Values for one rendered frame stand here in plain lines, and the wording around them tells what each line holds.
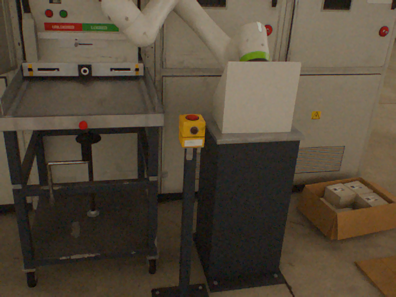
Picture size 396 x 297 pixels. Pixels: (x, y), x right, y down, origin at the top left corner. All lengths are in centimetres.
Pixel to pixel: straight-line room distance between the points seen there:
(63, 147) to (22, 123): 80
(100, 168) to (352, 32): 162
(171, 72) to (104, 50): 44
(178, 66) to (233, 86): 68
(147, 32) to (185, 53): 71
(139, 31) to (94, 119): 37
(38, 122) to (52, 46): 50
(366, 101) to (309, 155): 47
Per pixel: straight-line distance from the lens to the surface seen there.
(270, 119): 180
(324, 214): 250
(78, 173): 254
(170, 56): 230
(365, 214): 256
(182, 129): 147
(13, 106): 178
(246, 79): 170
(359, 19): 263
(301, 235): 252
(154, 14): 168
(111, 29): 205
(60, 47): 207
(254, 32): 186
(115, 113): 167
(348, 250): 250
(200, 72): 237
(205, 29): 199
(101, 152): 248
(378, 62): 277
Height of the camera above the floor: 145
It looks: 26 degrees down
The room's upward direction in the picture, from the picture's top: 3 degrees clockwise
